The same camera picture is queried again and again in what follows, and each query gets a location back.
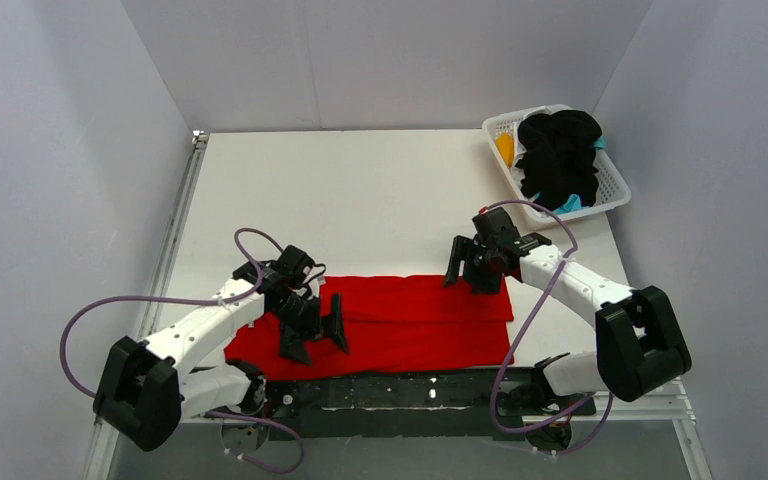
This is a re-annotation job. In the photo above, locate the red t-shirt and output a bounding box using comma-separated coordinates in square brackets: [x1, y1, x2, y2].
[224, 275, 514, 382]

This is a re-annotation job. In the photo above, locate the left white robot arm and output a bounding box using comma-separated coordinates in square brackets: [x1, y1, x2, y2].
[93, 245, 350, 451]

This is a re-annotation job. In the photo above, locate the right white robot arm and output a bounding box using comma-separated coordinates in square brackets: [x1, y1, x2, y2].
[443, 206, 692, 408]

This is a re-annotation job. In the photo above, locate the teal garment in basket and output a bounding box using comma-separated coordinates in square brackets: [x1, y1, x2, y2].
[516, 136, 605, 215]

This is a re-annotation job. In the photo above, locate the yellow garment in basket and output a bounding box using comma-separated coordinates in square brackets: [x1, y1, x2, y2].
[494, 133, 516, 169]

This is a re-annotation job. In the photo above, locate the black garment in basket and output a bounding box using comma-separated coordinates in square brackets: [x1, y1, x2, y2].
[514, 109, 602, 214]

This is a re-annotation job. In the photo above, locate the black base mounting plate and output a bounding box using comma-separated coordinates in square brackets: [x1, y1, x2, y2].
[128, 366, 664, 444]

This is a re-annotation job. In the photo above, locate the aluminium frame rail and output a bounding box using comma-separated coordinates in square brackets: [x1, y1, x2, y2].
[82, 131, 713, 480]

